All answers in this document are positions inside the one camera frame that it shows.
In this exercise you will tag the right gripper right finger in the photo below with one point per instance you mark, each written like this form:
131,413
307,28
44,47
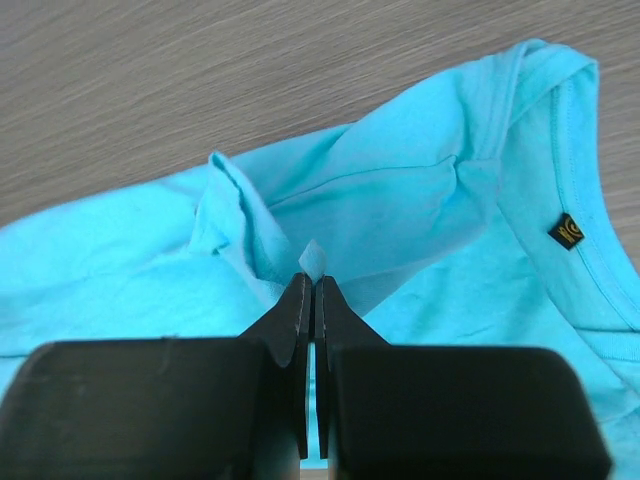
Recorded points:
445,412

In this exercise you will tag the cyan t shirt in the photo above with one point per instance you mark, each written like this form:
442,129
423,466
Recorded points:
467,210

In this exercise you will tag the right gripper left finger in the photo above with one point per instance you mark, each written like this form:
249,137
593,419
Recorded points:
171,408

